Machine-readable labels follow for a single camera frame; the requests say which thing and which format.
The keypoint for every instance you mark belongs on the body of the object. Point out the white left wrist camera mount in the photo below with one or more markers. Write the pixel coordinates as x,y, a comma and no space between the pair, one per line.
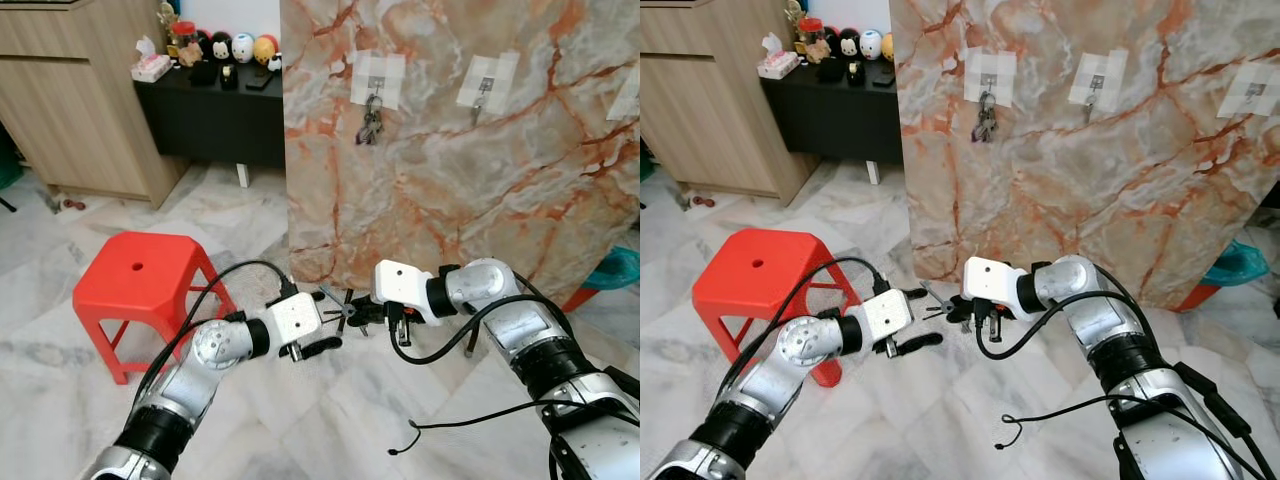
295,318
885,315

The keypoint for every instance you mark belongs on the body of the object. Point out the black wallet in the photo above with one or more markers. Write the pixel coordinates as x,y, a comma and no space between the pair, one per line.
830,70
203,73

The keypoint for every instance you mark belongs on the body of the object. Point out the light wooden cabinet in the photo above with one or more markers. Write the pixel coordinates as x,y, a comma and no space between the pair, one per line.
80,100
710,100

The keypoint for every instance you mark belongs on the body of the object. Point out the red plastic stool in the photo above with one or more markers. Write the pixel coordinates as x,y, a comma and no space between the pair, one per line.
140,290
755,285

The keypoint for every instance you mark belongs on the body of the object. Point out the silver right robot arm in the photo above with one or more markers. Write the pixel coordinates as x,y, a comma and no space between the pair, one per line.
540,340
1130,340

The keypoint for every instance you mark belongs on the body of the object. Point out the metal hook white adhesive patch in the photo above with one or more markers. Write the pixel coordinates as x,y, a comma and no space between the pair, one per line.
378,70
488,78
1098,75
1248,90
990,68
625,95

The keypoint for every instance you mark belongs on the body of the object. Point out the teal plastic basin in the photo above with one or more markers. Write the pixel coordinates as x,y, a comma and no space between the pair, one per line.
620,268
1240,265

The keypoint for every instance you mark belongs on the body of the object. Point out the red lid snack jar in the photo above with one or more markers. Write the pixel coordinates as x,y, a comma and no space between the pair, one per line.
811,45
185,50

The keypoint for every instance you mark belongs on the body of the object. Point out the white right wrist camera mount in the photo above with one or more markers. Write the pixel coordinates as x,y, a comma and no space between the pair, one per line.
990,280
400,282

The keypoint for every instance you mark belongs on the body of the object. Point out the yellow bear head figure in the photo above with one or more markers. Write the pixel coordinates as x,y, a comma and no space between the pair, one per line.
886,47
265,49

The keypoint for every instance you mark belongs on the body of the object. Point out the marble pattern panel board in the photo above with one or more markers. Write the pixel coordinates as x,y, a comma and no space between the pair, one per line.
1080,180
460,180

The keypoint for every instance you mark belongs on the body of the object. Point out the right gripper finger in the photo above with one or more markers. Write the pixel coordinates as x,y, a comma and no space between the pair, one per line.
960,304
368,306
372,322
963,320

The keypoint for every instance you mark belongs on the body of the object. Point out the pink tissue pack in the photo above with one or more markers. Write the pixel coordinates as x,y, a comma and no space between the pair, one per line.
778,65
152,68

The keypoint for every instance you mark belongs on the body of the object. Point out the white round head figure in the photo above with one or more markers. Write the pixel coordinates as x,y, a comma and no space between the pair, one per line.
871,44
243,47

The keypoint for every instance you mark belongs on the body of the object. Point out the small black pouch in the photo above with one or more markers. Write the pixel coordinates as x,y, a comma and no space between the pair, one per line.
882,78
258,80

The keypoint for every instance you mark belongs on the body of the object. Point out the black panel leg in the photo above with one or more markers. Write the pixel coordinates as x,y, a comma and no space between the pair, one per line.
471,342

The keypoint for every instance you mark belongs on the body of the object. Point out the black low sideboard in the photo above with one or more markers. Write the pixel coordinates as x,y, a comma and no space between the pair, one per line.
210,125
840,120

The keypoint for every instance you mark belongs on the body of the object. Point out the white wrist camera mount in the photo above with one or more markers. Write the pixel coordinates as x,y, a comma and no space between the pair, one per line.
400,282
990,280
295,318
885,315

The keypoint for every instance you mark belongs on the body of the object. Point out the red plastic basin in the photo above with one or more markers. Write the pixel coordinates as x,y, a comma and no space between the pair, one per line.
580,298
1195,297

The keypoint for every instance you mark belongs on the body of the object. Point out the small red dumbbell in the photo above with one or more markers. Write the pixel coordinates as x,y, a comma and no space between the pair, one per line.
72,204
702,202

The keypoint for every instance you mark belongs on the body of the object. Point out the green storage box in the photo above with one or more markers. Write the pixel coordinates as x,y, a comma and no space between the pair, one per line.
8,165

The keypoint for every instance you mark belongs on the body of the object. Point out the gold cup trophy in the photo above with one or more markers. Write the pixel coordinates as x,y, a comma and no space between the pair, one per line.
794,12
167,15

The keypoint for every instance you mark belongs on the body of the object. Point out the black mouse head figure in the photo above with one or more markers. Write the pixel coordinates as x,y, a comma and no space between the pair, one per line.
850,44
220,47

